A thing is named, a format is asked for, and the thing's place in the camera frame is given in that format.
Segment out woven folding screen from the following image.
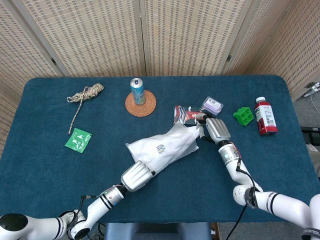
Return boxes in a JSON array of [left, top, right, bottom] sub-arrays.
[[0, 0, 320, 157]]

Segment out translucent plastic zip bag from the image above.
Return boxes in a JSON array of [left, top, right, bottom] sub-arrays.
[[125, 121, 200, 174]]

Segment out white power strip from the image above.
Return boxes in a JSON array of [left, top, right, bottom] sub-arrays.
[[303, 81, 320, 98]]

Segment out tangled floor cables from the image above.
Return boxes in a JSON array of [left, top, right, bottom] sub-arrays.
[[86, 222, 107, 240]]

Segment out green plastic grid block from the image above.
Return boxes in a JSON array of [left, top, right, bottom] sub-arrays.
[[233, 106, 255, 127]]

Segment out beige braided rope bundle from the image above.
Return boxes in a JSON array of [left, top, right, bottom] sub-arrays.
[[66, 83, 105, 136]]

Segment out blue drink can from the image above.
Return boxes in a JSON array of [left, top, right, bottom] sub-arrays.
[[129, 77, 147, 106]]

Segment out black and red card box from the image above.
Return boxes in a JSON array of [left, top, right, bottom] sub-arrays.
[[173, 105, 208, 126]]

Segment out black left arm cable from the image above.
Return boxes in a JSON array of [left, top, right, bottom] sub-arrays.
[[66, 194, 98, 235]]

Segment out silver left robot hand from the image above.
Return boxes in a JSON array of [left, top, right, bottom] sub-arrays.
[[120, 160, 157, 193]]

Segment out green sachet packet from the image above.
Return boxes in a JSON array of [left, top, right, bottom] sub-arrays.
[[64, 127, 93, 154]]

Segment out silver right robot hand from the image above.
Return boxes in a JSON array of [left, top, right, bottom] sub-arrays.
[[194, 112, 232, 146]]

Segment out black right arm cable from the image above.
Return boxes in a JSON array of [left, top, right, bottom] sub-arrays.
[[224, 158, 263, 240]]

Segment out blue robot base seat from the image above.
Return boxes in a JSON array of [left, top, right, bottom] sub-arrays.
[[103, 221, 217, 240]]

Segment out black equipment box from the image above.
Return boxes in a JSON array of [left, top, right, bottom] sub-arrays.
[[300, 126, 320, 146]]

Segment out red juice bottle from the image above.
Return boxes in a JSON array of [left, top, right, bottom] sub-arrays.
[[254, 96, 279, 137]]

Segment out clear purple plastic case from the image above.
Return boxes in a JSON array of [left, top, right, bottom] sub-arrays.
[[201, 96, 225, 117]]

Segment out round woven coaster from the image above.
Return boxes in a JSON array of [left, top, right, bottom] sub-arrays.
[[125, 90, 157, 118]]

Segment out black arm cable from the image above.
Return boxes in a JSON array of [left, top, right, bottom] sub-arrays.
[[224, 158, 263, 240], [66, 194, 98, 235]]

